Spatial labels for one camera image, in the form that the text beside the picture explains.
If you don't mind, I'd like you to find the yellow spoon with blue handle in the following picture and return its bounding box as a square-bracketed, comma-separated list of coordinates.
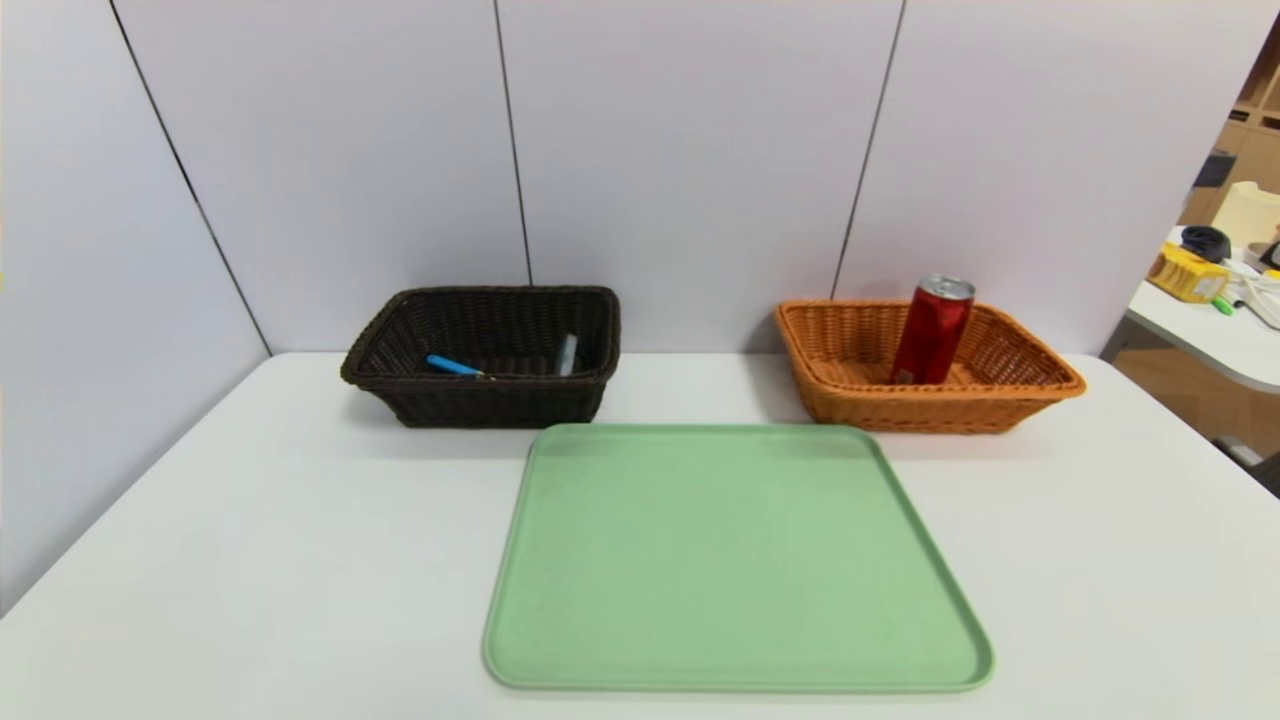
[426, 353, 496, 381]

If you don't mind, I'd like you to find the red soda can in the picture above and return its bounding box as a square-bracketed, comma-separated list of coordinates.
[889, 274, 978, 387]

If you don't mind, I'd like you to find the dark brown wicker basket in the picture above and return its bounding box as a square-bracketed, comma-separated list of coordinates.
[340, 285, 622, 429]

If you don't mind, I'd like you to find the orange wicker basket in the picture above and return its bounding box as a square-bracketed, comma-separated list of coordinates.
[775, 299, 1088, 435]

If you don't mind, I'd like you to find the light green plastic tray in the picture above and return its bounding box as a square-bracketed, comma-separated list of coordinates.
[482, 422, 996, 694]

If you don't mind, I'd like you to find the yellow carton box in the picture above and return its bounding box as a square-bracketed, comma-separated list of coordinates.
[1147, 243, 1230, 303]

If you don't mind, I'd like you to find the black tape roll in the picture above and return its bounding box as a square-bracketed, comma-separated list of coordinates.
[1181, 225, 1233, 264]

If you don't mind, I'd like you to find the cream plastic container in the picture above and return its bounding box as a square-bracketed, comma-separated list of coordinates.
[1211, 181, 1280, 247]

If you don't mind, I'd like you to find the wooden shelf unit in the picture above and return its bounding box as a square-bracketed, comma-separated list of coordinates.
[1180, 20, 1280, 226]

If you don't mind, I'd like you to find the white cable bundle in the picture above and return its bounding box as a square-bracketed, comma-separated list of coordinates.
[1230, 262, 1280, 331]

